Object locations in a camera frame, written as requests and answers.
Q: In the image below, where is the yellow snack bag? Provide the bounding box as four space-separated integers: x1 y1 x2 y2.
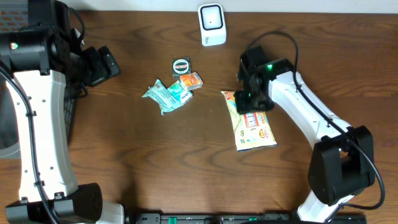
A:
221 91 277 152

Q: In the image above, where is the small orange box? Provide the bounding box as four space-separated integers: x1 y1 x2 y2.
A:
180 72 204 91

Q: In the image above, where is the teal white candy packet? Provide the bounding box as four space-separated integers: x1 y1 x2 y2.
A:
167 80 193 106

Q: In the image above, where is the dark green round-logo packet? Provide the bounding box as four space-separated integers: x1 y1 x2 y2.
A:
172 57 191 79

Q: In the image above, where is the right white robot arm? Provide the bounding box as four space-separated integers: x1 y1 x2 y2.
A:
234 46 375 223

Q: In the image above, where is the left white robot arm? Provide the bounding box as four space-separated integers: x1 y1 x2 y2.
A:
1 0 127 224

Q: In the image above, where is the grey plastic mesh basket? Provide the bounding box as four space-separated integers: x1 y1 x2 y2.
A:
0 0 77 159

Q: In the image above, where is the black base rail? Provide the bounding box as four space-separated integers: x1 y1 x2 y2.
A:
129 212 368 224

